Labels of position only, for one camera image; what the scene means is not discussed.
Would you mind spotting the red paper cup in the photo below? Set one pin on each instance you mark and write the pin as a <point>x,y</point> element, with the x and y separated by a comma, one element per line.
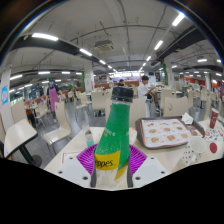
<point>213,118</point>

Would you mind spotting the colourful printed leaflet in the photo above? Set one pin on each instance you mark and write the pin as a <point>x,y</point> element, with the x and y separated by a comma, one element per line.
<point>210,135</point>

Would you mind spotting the green-labelled clear drink bottle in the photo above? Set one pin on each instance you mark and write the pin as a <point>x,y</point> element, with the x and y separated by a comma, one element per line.
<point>115,133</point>

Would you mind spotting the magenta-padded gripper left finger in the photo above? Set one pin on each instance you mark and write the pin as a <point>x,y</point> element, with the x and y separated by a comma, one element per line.
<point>75,170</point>

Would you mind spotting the group of cream cafeteria chairs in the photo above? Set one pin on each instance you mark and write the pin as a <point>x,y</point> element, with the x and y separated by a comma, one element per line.
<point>99,100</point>

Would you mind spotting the cream chair with metal legs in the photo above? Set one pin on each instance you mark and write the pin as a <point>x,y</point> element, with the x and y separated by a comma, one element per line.
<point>61,116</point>

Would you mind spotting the white paper napkin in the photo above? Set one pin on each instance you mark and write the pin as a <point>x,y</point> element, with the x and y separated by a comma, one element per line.
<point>187,118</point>

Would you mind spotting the small clear sanitizer bottle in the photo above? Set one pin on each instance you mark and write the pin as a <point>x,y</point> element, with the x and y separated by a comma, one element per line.
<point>89,138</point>

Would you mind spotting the brown food tray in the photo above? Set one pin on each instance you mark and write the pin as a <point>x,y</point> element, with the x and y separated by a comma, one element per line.
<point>166,131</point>

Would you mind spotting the person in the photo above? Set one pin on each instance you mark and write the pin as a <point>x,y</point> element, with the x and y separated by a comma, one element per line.
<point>53,96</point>
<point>144,93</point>
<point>121,83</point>

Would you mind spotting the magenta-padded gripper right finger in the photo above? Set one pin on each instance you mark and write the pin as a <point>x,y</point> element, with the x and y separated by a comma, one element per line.
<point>146,170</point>

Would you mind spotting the clear food wrapper with snacks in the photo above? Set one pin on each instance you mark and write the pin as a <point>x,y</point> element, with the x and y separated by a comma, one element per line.
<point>133,135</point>

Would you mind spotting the ceiling air conditioner unit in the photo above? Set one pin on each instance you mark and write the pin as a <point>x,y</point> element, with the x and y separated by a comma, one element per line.
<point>104,45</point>

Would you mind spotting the group of ceiling strip lights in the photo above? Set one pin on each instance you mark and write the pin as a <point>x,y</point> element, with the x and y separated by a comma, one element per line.
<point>45,36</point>

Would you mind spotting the cream chair with round mark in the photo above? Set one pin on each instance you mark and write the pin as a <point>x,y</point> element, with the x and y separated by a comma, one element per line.
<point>138,111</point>
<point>176,106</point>

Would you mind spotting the blue square wall sign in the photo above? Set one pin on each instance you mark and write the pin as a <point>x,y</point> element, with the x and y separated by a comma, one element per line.
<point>4,95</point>

